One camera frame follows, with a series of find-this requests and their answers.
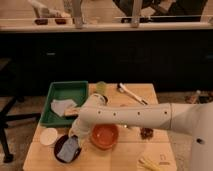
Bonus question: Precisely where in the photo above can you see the white cup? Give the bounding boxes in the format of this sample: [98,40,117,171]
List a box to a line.
[40,128,58,147]

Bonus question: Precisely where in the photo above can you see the brown background bowl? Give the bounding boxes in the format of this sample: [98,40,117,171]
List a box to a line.
[55,18,66,25]

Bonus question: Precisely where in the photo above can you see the orange bowl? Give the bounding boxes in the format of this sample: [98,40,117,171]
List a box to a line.
[90,124,119,150]

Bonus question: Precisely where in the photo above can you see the white cloth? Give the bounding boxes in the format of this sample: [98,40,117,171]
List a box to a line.
[51,99,77,117]

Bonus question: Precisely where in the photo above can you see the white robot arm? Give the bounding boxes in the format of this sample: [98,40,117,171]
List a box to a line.
[71,93,213,171]

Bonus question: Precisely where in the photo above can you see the green plastic tray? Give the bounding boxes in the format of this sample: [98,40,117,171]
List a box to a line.
[40,81,88,127]

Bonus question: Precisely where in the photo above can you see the wooden block brush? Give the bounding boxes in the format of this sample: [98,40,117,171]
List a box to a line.
[64,107,80,117]

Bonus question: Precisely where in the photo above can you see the dark red grapes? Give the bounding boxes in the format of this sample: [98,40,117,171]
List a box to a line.
[140,128,154,140]

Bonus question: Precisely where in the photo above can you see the blue sponge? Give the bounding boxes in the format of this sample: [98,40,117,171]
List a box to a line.
[57,136,79,163]

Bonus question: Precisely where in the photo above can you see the black office chair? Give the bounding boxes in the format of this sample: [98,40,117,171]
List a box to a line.
[0,58,41,163]

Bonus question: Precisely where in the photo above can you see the purple bowl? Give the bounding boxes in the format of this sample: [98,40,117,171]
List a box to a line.
[54,135,81,163]

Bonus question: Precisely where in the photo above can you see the green translucent cup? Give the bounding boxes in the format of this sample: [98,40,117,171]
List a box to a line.
[96,81,107,95]

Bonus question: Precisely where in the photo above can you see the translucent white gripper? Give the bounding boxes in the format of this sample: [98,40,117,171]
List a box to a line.
[68,121,90,146]

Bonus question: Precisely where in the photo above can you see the white handled spatula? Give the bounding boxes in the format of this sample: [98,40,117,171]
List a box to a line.
[117,83,148,105]

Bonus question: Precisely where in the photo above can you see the yellow banana toy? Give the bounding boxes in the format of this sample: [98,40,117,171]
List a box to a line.
[139,157,162,171]

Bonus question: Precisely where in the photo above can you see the dark red background bowl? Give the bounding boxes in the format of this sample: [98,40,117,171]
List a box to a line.
[34,19,48,25]

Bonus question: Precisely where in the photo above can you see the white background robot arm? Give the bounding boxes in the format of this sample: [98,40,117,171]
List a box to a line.
[27,0,71,18]

